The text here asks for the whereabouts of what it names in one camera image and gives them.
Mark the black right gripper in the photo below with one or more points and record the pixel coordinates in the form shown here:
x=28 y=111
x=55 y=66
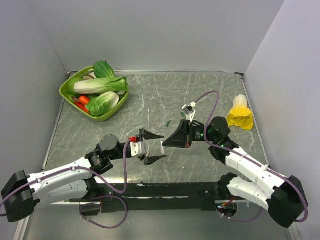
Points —
x=183 y=137

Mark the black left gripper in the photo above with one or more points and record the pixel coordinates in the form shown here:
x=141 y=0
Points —
x=148 y=135

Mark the white red remote control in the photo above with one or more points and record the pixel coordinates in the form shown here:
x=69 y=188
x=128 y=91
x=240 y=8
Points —
x=162 y=147

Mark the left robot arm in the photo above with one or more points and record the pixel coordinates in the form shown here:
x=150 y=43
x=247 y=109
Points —
x=22 y=193

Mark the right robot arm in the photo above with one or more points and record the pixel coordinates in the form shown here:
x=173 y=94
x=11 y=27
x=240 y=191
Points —
x=283 y=197

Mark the small green cabbage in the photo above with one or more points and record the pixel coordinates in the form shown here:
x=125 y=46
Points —
x=102 y=104

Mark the yellow cabbage toy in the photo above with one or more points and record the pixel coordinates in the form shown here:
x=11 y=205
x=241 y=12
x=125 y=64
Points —
x=240 y=115

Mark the large napa cabbage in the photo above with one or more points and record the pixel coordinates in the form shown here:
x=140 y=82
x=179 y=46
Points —
x=101 y=85

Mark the long orange carrot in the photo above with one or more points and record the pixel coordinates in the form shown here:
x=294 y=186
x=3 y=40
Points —
x=82 y=107

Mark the short orange carrot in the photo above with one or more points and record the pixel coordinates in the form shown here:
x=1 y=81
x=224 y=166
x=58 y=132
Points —
x=84 y=100

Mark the purple onion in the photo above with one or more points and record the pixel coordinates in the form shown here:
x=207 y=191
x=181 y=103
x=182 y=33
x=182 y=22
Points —
x=76 y=100

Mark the bok choy leaf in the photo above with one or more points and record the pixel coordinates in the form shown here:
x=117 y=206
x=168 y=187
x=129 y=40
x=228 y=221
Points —
x=103 y=70

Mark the green plastic basket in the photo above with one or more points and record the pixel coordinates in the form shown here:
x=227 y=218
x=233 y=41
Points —
x=64 y=92

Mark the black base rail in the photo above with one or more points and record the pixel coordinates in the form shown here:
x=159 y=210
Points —
x=204 y=196

